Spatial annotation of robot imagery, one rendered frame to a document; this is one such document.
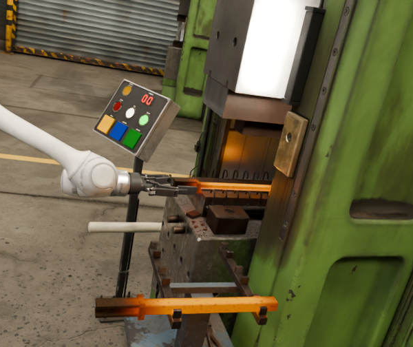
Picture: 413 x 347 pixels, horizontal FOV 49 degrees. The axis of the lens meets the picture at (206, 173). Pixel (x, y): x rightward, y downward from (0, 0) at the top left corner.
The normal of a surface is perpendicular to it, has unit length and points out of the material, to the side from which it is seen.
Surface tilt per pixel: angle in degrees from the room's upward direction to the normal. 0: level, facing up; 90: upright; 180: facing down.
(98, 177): 67
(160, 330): 0
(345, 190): 89
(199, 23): 89
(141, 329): 0
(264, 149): 90
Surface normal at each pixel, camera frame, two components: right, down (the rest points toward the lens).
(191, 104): 0.05, 0.36
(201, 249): 0.33, 0.40
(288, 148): -0.93, -0.05
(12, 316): 0.19, -0.92
